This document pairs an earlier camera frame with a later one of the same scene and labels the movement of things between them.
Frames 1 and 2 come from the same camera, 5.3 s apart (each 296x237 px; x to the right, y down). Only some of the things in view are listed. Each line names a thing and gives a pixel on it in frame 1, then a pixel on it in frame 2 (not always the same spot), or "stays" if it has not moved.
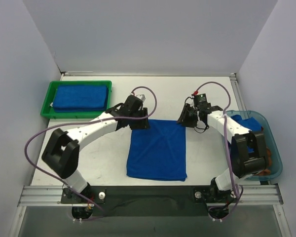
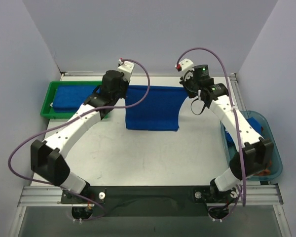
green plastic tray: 48,110 stays
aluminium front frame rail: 50,196 stays
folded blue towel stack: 80,98 stays
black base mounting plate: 147,201 stays
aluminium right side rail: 237,92 stays
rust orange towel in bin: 267,171 stays
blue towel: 158,152 to 160,110
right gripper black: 187,116 to 187,80
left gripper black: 139,121 to 123,85
